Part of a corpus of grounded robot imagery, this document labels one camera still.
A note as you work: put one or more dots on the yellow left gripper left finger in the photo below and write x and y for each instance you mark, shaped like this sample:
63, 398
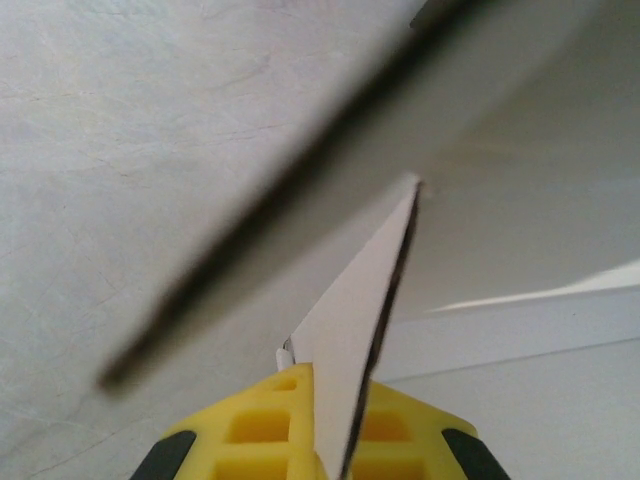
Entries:
250, 435

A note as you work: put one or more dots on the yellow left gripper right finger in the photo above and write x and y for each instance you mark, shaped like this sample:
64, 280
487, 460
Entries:
410, 435

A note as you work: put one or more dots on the white paper box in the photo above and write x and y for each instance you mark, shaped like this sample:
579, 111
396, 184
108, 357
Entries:
350, 325

